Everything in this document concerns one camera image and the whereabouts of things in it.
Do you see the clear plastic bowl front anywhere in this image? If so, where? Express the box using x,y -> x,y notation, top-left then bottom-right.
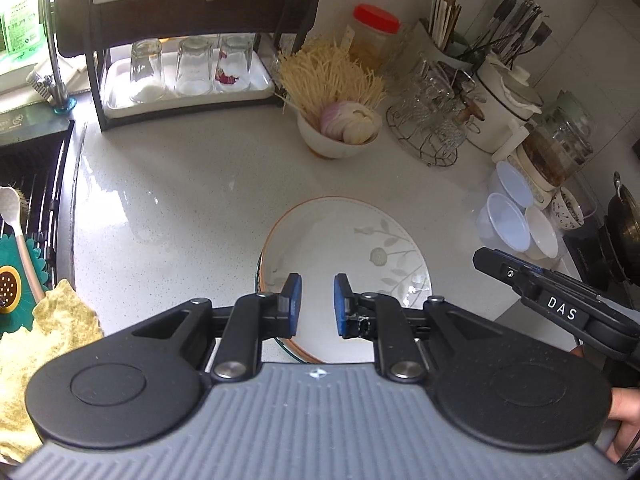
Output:
475,193 -> 530,254

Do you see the clear plastic bowl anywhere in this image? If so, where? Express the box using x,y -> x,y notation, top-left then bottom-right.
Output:
475,193 -> 530,254
488,162 -> 534,210

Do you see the person's right hand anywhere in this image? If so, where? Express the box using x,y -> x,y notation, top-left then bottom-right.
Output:
606,388 -> 640,462

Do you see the black induction cooker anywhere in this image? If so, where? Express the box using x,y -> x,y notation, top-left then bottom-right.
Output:
563,226 -> 639,292

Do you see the white ceramic bowl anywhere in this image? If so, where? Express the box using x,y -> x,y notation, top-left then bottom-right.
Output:
525,206 -> 559,261

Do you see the dark wok with lid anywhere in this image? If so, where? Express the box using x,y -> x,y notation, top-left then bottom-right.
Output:
606,171 -> 639,283

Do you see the white floral plate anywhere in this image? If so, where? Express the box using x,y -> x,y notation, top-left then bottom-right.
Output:
256,196 -> 432,363

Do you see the floral bowl with tea leaves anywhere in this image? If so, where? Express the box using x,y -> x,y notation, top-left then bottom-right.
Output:
550,186 -> 585,231

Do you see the cream kettle base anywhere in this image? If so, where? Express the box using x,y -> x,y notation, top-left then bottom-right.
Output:
515,145 -> 558,210

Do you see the glass tea kettle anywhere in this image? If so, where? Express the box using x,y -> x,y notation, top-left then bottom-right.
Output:
521,90 -> 596,188

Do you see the white bowl with noodles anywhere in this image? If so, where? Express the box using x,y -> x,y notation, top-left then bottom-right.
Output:
296,112 -> 378,159

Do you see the garlic bulb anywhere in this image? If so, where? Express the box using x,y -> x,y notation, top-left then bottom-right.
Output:
343,103 -> 382,145

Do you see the yellow dish cloth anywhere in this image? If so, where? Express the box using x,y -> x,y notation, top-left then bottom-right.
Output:
0,280 -> 104,463

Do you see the purple onion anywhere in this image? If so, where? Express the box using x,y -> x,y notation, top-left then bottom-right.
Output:
320,102 -> 357,141

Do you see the white pot with lid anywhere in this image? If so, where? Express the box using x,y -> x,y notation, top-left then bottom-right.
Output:
469,54 -> 544,155

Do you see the green sunflower sink strainer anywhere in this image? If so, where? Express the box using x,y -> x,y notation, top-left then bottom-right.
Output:
0,235 -> 37,335

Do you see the dried noodle bundle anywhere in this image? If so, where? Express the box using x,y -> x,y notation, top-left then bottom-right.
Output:
276,39 -> 385,130

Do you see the drinking glass middle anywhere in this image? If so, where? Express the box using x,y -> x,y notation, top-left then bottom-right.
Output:
175,37 -> 212,96

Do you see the drinking glass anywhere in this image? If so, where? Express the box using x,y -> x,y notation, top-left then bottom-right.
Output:
175,37 -> 212,96
214,34 -> 255,92
130,39 -> 166,103

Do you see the white drip tray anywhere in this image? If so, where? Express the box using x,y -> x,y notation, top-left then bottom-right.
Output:
102,49 -> 277,120

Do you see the drinking glass right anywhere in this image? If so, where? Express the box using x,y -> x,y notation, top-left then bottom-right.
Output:
214,34 -> 255,92

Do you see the drinking glass left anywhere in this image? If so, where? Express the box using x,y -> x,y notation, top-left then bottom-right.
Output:
130,39 -> 166,103

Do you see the beige spoon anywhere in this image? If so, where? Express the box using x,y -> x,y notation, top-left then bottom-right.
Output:
0,186 -> 44,302

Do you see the green utensil holder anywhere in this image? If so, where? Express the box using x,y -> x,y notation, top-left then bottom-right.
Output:
413,21 -> 473,72

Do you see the red lid plastic jar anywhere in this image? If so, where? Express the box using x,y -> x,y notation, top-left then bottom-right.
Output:
341,3 -> 400,70

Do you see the chrome faucet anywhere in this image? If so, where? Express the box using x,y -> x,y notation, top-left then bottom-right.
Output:
26,0 -> 76,115

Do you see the chopsticks bundle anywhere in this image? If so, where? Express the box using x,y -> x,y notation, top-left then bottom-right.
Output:
427,0 -> 461,52

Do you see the dark dish rack shelf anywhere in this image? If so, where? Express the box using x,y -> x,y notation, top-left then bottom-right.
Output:
54,0 -> 319,130

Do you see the wire glass rack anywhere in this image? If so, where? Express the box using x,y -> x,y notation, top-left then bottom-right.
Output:
385,54 -> 474,168

